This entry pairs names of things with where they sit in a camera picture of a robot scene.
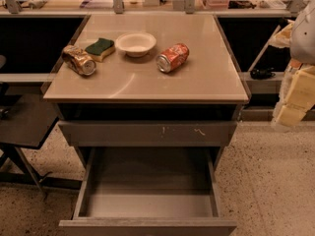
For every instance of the grey drawer cabinet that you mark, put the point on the grey drawer cabinet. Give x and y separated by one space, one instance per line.
207 87

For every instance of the white paper bowl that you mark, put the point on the white paper bowl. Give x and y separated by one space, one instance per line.
135 44

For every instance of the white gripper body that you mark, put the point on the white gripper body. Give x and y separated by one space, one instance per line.
303 39

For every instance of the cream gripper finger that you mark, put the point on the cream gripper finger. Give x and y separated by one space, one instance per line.
297 97

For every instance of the open middle drawer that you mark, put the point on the open middle drawer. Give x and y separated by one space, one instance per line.
149 191

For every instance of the crushed brown soda can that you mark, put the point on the crushed brown soda can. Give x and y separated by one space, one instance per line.
78 60

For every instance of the green yellow sponge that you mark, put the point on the green yellow sponge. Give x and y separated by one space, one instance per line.
100 49

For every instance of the closed top drawer front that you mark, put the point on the closed top drawer front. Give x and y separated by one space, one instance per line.
147 133

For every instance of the orange coke can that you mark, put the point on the orange coke can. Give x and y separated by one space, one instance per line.
172 57

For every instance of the black object on shelf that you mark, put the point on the black object on shelf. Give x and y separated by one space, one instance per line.
262 74

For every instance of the dark side table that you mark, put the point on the dark side table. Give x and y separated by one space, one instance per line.
26 122

